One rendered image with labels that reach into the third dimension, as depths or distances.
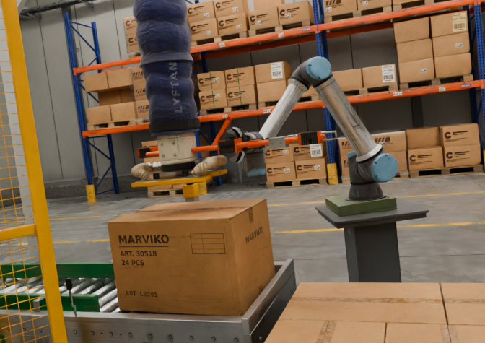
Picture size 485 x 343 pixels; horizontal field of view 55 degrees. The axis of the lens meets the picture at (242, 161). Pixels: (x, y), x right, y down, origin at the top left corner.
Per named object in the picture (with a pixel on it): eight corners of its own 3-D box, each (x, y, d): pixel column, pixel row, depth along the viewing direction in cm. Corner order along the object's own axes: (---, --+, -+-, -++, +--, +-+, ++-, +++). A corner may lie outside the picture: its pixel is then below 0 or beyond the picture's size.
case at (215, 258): (119, 310, 205) (106, 221, 203) (167, 279, 242) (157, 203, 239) (243, 318, 182) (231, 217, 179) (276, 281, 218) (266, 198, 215)
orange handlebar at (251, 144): (123, 161, 214) (122, 153, 214) (155, 154, 242) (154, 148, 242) (325, 141, 184) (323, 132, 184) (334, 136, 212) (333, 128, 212)
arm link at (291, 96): (299, 59, 253) (232, 164, 247) (307, 55, 241) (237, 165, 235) (315, 71, 255) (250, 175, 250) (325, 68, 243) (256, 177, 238)
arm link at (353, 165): (369, 176, 272) (365, 146, 270) (384, 179, 255) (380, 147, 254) (345, 180, 268) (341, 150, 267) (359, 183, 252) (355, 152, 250)
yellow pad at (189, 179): (130, 188, 201) (129, 176, 200) (143, 184, 210) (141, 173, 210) (203, 182, 190) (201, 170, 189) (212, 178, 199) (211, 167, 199)
